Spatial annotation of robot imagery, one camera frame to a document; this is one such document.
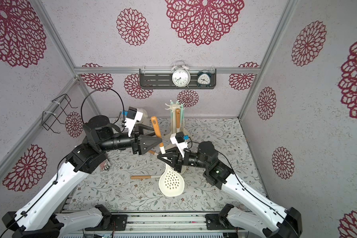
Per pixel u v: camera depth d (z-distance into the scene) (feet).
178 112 2.27
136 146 1.53
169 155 1.91
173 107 2.31
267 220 1.32
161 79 3.05
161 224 2.45
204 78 2.94
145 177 2.89
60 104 2.57
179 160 1.72
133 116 1.52
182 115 2.39
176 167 1.77
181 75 2.88
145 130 1.77
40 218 1.19
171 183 2.02
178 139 1.69
